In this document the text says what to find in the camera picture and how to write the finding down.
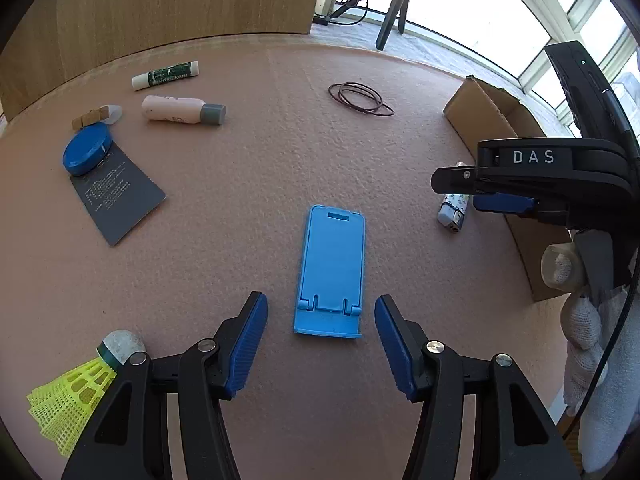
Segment large light wooden board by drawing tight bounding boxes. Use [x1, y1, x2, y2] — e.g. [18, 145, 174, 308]
[0, 0, 341, 123]

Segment patterned lighter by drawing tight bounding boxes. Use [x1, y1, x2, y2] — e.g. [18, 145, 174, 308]
[437, 161, 473, 234]

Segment blue phone stand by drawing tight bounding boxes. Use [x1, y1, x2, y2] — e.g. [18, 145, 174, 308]
[293, 204, 366, 339]

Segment dark grey card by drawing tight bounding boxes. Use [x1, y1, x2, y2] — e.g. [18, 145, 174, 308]
[69, 146, 167, 247]

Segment pink blanket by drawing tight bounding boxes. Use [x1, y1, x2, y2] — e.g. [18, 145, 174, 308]
[0, 35, 591, 480]

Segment brown rubber bands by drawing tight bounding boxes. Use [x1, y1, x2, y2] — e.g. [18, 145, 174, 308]
[328, 82, 396, 117]

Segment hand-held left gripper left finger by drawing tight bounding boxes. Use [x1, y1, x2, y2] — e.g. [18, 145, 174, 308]
[61, 291, 269, 480]

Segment black tripod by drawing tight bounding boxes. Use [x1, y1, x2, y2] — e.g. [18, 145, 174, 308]
[327, 0, 416, 52]

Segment small wooden clip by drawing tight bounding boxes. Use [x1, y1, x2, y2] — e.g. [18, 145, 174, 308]
[71, 106, 108, 131]

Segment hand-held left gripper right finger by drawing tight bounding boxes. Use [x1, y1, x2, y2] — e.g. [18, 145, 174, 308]
[374, 295, 583, 480]

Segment person's right hand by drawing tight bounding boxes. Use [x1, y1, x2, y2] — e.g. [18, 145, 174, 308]
[541, 240, 636, 473]

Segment pink bottle with grey cap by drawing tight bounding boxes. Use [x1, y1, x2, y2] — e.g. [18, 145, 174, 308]
[141, 95, 227, 126]

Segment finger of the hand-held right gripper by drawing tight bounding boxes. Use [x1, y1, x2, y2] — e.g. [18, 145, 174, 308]
[472, 193, 540, 218]
[431, 165, 481, 196]

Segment green white lip balm stick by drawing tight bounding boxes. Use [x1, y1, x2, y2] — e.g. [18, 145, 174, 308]
[131, 60, 200, 92]

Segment yellow shuttlecock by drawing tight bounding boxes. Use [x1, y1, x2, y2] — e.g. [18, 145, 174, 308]
[26, 329, 147, 457]

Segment cardboard box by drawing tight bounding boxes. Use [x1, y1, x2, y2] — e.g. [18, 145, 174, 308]
[443, 76, 596, 303]

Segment white window frame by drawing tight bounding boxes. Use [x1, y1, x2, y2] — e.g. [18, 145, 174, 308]
[500, 0, 640, 133]

